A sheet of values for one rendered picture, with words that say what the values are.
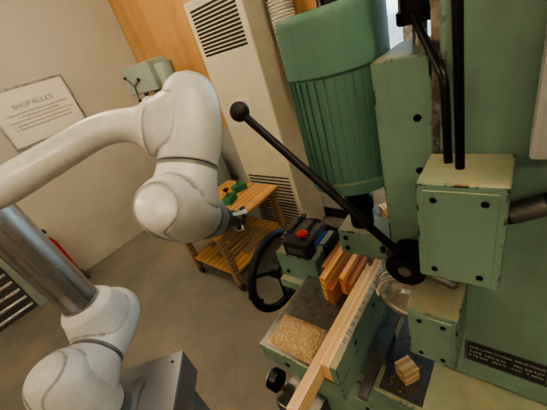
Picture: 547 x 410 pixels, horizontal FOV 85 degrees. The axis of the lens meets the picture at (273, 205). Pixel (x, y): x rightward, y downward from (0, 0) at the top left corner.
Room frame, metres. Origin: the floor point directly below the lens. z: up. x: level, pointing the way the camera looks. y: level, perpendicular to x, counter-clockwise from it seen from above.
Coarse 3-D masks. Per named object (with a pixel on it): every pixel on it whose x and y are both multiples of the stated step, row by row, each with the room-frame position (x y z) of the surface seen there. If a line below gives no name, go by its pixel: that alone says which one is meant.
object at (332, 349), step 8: (376, 264) 0.53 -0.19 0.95; (376, 272) 0.51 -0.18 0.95; (368, 280) 0.49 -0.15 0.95; (360, 288) 0.48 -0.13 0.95; (368, 288) 0.47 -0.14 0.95; (360, 296) 0.46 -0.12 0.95; (352, 304) 0.44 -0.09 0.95; (360, 304) 0.44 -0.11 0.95; (352, 312) 0.42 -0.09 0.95; (344, 320) 0.41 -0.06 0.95; (344, 328) 0.39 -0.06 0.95; (336, 336) 0.38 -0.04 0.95; (336, 344) 0.37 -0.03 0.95; (328, 352) 0.36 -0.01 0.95; (328, 360) 0.34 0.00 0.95; (328, 368) 0.33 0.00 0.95; (328, 376) 0.33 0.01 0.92
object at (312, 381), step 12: (372, 264) 0.54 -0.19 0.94; (360, 276) 0.52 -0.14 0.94; (348, 300) 0.46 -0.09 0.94; (336, 324) 0.42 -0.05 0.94; (324, 348) 0.37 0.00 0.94; (312, 372) 0.34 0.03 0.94; (300, 384) 0.32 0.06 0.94; (312, 384) 0.32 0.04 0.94; (300, 396) 0.30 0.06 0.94; (312, 396) 0.31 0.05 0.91; (288, 408) 0.29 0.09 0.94; (300, 408) 0.29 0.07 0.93
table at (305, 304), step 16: (304, 288) 0.58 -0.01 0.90; (320, 288) 0.56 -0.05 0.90; (288, 304) 0.55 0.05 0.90; (304, 304) 0.53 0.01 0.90; (320, 304) 0.51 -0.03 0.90; (336, 304) 0.50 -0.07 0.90; (384, 304) 0.48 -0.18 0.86; (304, 320) 0.48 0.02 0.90; (320, 320) 0.47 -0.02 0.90; (368, 336) 0.41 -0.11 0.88; (272, 352) 0.44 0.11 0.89; (288, 368) 0.41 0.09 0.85; (304, 368) 0.37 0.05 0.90; (352, 368) 0.35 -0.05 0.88; (336, 384) 0.32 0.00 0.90; (352, 384) 0.34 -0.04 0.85
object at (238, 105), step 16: (240, 112) 0.52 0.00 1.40; (256, 128) 0.51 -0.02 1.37; (272, 144) 0.49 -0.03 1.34; (336, 192) 0.43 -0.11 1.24; (352, 208) 0.41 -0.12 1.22; (368, 224) 0.39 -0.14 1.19; (384, 240) 0.37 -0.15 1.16; (400, 240) 0.38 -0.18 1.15; (416, 240) 0.36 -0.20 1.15; (400, 256) 0.34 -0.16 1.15; (416, 256) 0.33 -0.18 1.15; (400, 272) 0.34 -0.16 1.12; (416, 272) 0.32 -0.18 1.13
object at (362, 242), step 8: (376, 216) 0.56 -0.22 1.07; (344, 224) 0.57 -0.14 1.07; (376, 224) 0.53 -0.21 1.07; (384, 224) 0.52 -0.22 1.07; (344, 232) 0.54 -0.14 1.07; (352, 232) 0.53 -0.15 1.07; (360, 232) 0.52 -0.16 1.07; (368, 232) 0.51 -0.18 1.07; (384, 232) 0.50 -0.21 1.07; (344, 240) 0.55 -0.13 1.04; (352, 240) 0.53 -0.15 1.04; (360, 240) 0.52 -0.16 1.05; (368, 240) 0.51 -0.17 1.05; (376, 240) 0.49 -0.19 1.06; (344, 248) 0.55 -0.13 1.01; (352, 248) 0.54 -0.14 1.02; (360, 248) 0.52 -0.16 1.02; (368, 248) 0.51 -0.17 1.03; (376, 248) 0.50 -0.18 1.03; (368, 256) 0.51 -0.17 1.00; (376, 256) 0.50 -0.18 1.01
